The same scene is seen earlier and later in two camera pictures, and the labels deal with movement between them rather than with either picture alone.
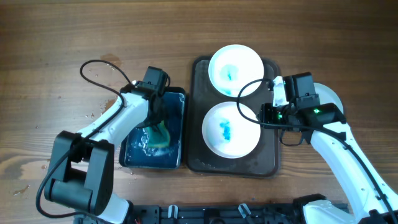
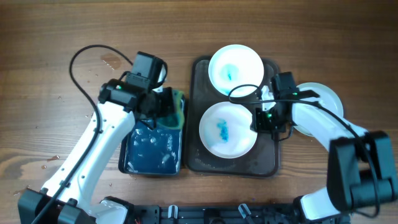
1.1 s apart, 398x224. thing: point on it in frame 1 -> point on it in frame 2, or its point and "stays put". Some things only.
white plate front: (228, 135) stays put
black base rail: (218, 214) stays put
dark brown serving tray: (263, 162) stays put
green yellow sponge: (160, 139) -> (176, 119)
